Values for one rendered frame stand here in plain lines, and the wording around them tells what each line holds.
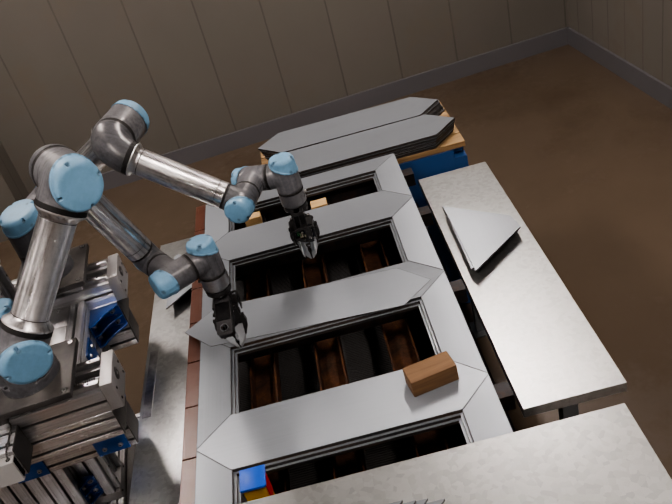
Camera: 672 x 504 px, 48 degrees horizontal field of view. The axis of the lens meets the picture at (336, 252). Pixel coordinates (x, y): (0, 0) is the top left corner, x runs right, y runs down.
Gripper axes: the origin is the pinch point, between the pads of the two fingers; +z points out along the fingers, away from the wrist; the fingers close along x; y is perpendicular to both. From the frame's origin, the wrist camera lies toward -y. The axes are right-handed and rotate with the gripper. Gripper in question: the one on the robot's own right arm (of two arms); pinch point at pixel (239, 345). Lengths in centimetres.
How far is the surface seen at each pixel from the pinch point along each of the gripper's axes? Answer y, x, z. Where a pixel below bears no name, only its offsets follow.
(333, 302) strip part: 8.8, -28.4, 0.7
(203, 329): 12.3, 11.2, 0.6
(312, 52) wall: 320, -44, 35
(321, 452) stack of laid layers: -44.1, -18.6, 2.2
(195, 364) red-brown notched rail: -0.2, 13.9, 2.5
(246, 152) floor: 303, 16, 84
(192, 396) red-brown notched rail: -13.0, 14.3, 2.6
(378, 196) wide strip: 60, -51, 0
